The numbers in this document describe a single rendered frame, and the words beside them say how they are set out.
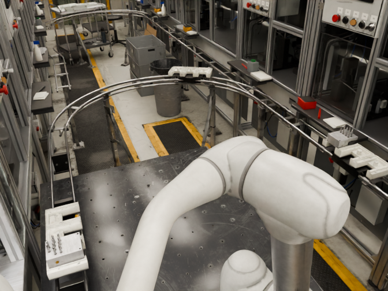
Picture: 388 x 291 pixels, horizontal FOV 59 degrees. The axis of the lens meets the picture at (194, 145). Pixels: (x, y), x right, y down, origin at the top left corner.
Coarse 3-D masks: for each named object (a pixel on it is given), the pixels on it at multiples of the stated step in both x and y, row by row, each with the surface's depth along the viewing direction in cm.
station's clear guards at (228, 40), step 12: (192, 0) 399; (216, 0) 341; (228, 0) 318; (192, 12) 407; (216, 12) 347; (228, 12) 323; (192, 24) 415; (216, 24) 353; (228, 24) 328; (216, 36) 359; (228, 36) 333; (228, 48) 339
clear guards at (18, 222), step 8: (0, 168) 121; (0, 176) 119; (0, 184) 116; (8, 192) 125; (8, 200) 122; (8, 208) 120; (16, 208) 131; (16, 216) 129; (16, 224) 126; (24, 224) 139; (24, 232) 136; (24, 240) 133; (24, 248) 130
